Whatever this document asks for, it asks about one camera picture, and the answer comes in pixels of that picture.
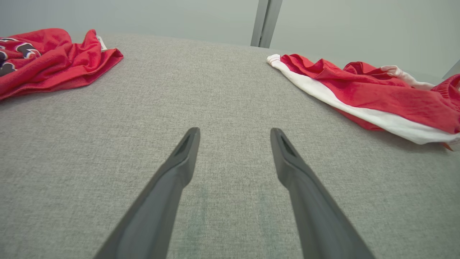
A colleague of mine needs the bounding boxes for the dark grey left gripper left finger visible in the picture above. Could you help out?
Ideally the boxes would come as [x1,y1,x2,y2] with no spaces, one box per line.
[93,127,201,259]

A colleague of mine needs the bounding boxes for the red shorts with white stripes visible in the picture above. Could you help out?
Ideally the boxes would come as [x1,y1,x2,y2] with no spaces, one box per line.
[267,54,460,151]

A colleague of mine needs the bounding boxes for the red jersey with white trim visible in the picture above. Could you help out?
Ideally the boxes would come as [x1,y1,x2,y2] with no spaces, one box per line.
[0,28,124,101]

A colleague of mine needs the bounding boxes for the wide grey metal post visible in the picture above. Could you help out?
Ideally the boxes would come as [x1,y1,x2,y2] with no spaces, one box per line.
[250,0,283,49]

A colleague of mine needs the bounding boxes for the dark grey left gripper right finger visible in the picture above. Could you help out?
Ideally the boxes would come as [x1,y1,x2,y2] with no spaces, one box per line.
[270,128,376,259]

